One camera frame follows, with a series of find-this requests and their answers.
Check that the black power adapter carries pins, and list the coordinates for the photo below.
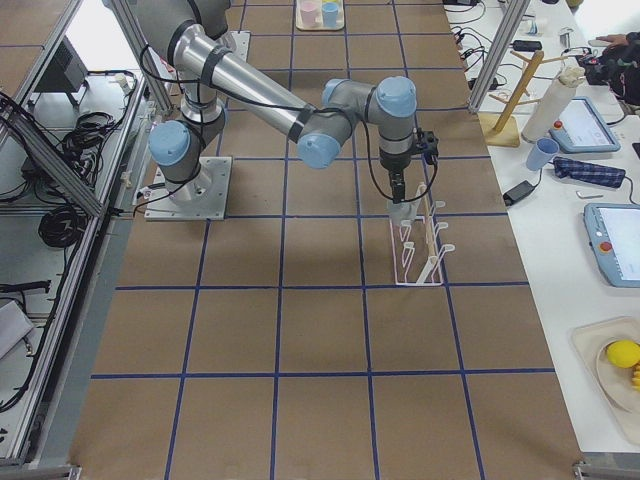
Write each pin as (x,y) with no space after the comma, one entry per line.
(518,193)

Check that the white wire cup rack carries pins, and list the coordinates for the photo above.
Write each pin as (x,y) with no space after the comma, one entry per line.
(417,252)

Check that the grey-white ikea cup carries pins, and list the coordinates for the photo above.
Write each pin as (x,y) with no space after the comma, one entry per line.
(404,211)

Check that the light blue cup on desk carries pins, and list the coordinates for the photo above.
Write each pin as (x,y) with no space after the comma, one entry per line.
(543,151)

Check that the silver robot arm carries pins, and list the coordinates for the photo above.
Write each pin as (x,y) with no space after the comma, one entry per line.
(188,36)

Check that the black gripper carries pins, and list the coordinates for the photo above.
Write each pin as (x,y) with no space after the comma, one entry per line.
(393,163)

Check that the blue teach pendant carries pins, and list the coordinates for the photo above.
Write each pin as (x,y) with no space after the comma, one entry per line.
(581,129)
(613,232)

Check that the yellow lemon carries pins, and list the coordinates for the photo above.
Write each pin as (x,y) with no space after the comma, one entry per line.
(623,353)

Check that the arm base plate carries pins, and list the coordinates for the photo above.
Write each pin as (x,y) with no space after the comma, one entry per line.
(203,197)

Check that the pink cup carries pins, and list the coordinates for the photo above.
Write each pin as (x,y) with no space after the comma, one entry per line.
(309,11)

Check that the blue cup near front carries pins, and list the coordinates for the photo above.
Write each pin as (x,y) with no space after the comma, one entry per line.
(330,15)

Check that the beige plastic tray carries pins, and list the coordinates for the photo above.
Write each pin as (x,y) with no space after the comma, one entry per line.
(319,27)

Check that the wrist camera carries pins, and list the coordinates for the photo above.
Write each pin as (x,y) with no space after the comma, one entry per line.
(427,146)

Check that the blue plaid cloth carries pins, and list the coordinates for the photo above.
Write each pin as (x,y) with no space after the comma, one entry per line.
(588,172)

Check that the wooden mug tree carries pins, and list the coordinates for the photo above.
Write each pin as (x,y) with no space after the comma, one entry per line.
(501,129)

